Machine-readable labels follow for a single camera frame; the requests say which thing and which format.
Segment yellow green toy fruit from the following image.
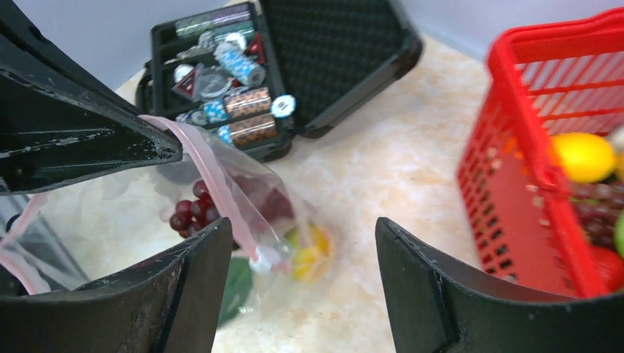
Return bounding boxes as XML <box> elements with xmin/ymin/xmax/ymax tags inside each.
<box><xmin>285</xmin><ymin>224</ymin><xmax>336</xmax><ymax>283</ymax></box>

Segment purple toy grapes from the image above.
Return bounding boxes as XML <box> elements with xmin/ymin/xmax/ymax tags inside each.
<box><xmin>570</xmin><ymin>181</ymin><xmax>623</xmax><ymax>251</ymax></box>

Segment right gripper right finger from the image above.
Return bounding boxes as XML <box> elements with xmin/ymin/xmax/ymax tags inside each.
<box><xmin>375</xmin><ymin>217</ymin><xmax>623</xmax><ymax>352</ymax></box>

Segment yellow toy pepper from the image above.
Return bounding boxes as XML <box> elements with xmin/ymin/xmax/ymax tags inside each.
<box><xmin>550</xmin><ymin>132</ymin><xmax>617</xmax><ymax>183</ymax></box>

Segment clear zip top bag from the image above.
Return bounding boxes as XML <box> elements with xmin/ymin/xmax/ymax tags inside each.
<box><xmin>1</xmin><ymin>116</ymin><xmax>336</xmax><ymax>324</ymax></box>

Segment black poker chip case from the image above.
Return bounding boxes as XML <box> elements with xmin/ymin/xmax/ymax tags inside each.
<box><xmin>135</xmin><ymin>1</ymin><xmax>424</xmax><ymax>162</ymax></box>

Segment white green toy leek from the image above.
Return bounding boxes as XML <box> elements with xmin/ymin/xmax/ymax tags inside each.
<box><xmin>217</xmin><ymin>257</ymin><xmax>253</xmax><ymax>328</ymax></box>

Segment red plastic basket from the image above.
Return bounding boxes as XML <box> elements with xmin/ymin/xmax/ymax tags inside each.
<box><xmin>456</xmin><ymin>7</ymin><xmax>623</xmax><ymax>298</ymax></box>

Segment dark red toy grapes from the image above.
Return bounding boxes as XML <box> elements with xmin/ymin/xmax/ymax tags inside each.
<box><xmin>169</xmin><ymin>174</ymin><xmax>294</xmax><ymax>238</ymax></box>

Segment red triangle card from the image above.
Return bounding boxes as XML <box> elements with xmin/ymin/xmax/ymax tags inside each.
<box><xmin>171</xmin><ymin>63</ymin><xmax>205</xmax><ymax>101</ymax></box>

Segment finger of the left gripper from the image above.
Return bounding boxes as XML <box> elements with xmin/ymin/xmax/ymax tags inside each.
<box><xmin>1</xmin><ymin>1</ymin><xmax>182</xmax><ymax>195</ymax></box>

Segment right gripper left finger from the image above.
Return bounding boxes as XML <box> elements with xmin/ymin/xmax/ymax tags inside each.
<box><xmin>1</xmin><ymin>218</ymin><xmax>233</xmax><ymax>352</ymax></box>

